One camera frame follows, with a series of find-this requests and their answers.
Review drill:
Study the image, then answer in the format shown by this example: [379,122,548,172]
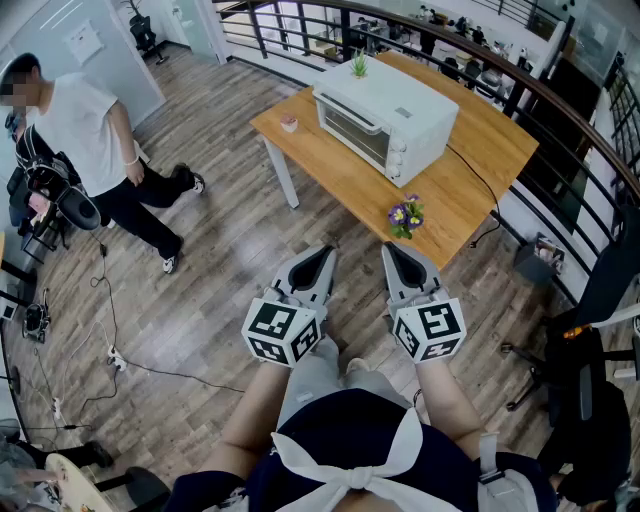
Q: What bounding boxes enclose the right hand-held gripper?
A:
[382,242,468,365]

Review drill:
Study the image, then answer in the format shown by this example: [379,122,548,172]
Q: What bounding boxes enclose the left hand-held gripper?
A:
[241,244,338,370]

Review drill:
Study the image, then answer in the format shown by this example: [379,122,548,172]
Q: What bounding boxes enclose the white glass oven door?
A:
[313,88,392,170]

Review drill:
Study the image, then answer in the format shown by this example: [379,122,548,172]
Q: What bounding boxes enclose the white oven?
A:
[312,55,460,189]

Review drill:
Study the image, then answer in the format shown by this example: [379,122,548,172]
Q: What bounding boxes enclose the person's right forearm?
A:
[415,357,487,461]

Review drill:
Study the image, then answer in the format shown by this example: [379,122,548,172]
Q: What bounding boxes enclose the person's left forearm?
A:
[199,355,296,479]

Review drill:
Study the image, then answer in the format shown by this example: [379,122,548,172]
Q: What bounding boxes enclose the purple flower potted plant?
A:
[387,193,426,240]

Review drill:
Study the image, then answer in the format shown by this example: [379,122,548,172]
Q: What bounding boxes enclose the wooden table with white legs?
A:
[249,51,540,271]

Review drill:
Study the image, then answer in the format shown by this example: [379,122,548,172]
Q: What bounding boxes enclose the grey shorts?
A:
[277,337,414,431]

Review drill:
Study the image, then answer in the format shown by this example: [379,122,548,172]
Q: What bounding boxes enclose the dark bin with magazines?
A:
[513,232,566,289]

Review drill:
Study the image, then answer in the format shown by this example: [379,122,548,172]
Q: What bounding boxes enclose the navy top with white bow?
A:
[164,387,559,512]

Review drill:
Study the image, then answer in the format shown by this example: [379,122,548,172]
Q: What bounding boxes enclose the black office chair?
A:
[128,14,170,66]
[502,204,640,426]

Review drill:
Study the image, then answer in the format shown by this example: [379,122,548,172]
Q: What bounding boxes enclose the green spiky potted plant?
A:
[349,48,370,80]

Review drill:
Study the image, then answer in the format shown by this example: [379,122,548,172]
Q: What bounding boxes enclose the black padded equipment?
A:
[7,152,103,266]

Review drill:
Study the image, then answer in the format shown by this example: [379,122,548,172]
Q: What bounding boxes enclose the black railing with wooden handrail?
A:
[212,0,640,306]

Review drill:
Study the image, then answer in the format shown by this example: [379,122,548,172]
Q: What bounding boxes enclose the black floor device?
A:
[22,287,52,345]

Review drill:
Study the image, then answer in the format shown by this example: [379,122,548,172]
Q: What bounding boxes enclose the small light wooden table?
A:
[44,452,119,512]

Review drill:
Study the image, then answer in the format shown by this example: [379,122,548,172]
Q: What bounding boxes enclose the thin black cable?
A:
[446,144,503,250]

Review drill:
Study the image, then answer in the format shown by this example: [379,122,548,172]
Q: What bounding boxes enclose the grey backpack strap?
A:
[477,432,541,512]
[219,488,251,512]

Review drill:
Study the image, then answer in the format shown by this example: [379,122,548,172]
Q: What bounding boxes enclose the black floor cable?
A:
[74,239,246,431]

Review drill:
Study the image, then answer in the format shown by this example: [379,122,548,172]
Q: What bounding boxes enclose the black pedestal fan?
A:
[0,364,24,399]

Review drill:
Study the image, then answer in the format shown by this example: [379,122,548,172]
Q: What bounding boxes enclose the white wall notice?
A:
[63,18,106,65]

